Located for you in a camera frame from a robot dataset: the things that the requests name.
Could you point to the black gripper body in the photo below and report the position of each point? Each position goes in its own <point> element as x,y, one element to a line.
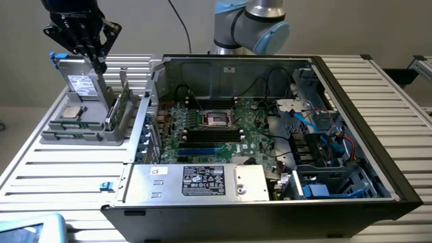
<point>76,17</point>

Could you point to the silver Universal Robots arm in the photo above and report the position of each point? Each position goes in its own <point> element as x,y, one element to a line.
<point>236,22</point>

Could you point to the green RAM stick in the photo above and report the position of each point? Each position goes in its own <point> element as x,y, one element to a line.
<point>72,124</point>

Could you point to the black RAM slot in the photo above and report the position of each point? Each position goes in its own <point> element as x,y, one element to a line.
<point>213,140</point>
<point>213,131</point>
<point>213,137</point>
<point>213,134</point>

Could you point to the silver hard disk blue caddy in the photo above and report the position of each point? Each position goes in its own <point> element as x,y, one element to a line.
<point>82,84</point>

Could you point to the silver CPU chip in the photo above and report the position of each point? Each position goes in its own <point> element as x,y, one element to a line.
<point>72,112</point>

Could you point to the green graphics card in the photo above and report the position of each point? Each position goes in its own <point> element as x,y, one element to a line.
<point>118,108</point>

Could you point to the grey parts rack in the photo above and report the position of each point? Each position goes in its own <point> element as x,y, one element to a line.
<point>84,140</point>

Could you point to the CPU socket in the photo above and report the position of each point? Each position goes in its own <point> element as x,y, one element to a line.
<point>216,118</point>

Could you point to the black expansion slot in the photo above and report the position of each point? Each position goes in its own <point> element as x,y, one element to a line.
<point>197,145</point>

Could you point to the green motherboard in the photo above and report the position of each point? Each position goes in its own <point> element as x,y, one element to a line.
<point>249,119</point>

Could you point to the blue expansion slot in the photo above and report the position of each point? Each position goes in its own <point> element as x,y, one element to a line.
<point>197,152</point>

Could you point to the small blue plastic clip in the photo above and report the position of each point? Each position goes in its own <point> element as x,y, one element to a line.
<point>105,186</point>

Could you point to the silver power supply unit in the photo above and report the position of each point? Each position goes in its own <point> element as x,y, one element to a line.
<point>174,184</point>

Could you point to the small silver heat sink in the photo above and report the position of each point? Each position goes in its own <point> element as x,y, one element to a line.
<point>241,160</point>

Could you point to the metal disk bay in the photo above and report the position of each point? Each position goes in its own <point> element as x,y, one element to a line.
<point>313,101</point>

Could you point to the black case fan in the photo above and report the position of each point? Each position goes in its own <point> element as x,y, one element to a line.
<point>308,149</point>

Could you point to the black open PC case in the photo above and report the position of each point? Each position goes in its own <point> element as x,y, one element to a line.
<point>218,220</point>

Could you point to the black box beside table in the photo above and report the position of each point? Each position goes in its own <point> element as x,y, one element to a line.
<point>400,77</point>

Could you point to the metal disk cage blue tray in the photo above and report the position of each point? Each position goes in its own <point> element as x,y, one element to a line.
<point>333,182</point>

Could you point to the metal slat side table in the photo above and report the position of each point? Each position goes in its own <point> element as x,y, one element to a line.
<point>421,64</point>

